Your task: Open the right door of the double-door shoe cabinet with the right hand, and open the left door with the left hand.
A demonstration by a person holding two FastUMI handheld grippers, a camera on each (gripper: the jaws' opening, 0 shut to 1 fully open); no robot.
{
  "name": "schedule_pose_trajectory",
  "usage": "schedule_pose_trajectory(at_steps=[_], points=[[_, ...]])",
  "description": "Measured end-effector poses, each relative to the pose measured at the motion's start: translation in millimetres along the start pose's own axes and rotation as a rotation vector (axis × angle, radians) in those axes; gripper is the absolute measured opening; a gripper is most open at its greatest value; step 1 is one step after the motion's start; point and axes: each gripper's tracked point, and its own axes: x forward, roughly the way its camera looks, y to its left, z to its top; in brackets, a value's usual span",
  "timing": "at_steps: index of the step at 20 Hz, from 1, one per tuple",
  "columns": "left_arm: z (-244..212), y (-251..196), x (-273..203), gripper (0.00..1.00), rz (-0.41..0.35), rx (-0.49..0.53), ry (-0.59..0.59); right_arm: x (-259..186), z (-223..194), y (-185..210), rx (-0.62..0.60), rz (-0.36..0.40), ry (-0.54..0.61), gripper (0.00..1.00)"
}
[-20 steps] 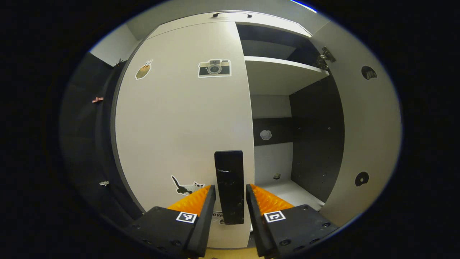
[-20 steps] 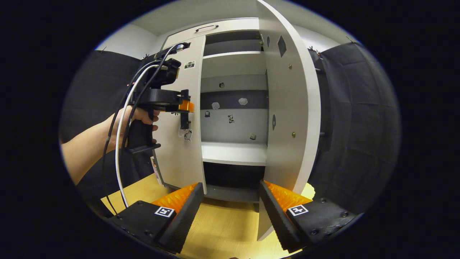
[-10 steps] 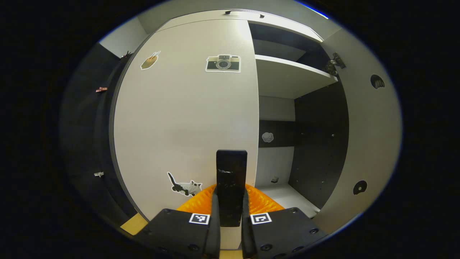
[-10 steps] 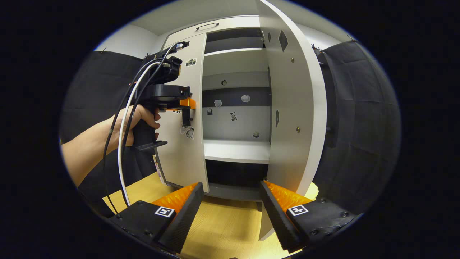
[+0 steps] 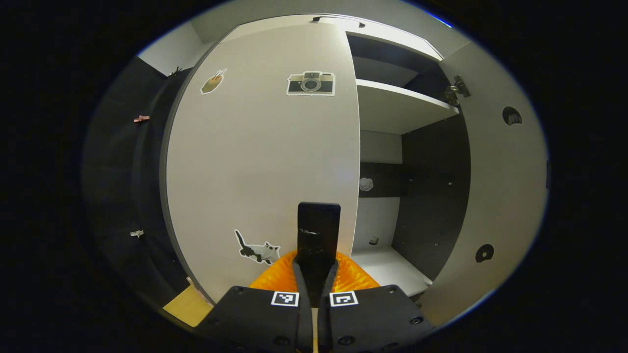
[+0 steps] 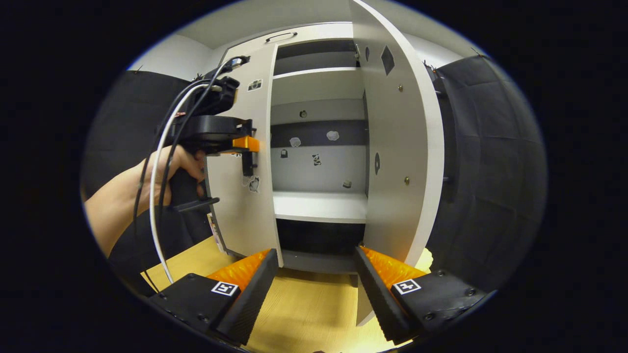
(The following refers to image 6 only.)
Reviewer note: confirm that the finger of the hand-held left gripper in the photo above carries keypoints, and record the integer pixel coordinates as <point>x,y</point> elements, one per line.
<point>245,143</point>

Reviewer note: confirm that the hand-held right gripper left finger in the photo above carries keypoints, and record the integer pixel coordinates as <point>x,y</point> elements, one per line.
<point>250,304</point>

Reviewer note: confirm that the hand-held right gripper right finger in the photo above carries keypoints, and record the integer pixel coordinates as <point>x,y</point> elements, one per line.
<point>378,299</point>

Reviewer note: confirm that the shoe cabinet door camera sticker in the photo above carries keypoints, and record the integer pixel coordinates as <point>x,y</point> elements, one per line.
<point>245,215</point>

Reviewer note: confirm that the grey double-door shoe cabinet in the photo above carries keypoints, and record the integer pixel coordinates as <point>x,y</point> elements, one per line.
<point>319,166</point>

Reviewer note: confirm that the shoe cabinet door headphone sticker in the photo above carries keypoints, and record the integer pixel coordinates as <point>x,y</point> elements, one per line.
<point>397,122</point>

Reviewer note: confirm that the white cabinet shelf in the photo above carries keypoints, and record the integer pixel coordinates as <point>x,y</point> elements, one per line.
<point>319,206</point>
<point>319,86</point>

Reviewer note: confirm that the grey cabinet drawer front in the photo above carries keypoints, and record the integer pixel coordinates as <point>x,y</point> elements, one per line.
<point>319,32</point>

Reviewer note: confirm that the white printed book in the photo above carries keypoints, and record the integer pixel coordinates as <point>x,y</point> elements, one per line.
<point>216,233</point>

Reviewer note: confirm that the black backdrop cloth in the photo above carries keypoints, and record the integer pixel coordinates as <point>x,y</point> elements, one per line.
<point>490,171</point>

